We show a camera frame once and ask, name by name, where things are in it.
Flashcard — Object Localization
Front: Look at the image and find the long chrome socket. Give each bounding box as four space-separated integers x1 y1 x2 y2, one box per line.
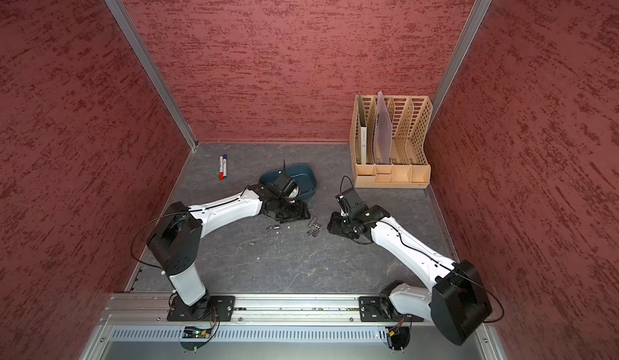
308 217 322 229

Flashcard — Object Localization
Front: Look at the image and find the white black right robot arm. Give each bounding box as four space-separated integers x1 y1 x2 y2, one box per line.
327 205 506 345

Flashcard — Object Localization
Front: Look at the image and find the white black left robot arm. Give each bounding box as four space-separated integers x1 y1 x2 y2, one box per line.
130 184 310 307

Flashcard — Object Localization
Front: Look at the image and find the teal plastic storage box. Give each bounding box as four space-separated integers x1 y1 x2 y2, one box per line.
259 163 318 200

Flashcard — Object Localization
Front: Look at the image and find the red cap whiteboard marker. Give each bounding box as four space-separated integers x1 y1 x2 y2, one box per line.
219 155 224 180

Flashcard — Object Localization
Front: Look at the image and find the blue cap whiteboard marker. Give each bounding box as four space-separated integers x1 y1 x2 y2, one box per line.
222 154 227 179

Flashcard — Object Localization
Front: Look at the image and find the grey translucent folder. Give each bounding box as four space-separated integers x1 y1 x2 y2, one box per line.
373 91 393 164

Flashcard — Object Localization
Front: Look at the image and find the beige plastic file organizer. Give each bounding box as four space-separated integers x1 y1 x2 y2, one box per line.
349 92 433 189

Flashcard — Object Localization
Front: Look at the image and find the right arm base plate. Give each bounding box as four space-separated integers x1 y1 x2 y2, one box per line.
358 296 424 324

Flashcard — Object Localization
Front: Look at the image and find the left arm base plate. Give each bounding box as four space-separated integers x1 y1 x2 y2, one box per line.
167 296 236 322

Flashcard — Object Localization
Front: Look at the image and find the left aluminium corner post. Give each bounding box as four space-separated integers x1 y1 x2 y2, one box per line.
103 0 198 152

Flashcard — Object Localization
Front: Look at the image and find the aluminium corner post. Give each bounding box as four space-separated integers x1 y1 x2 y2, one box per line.
103 0 198 152
430 0 493 125

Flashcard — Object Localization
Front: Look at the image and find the right aluminium corner post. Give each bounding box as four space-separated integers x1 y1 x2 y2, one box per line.
430 0 493 125

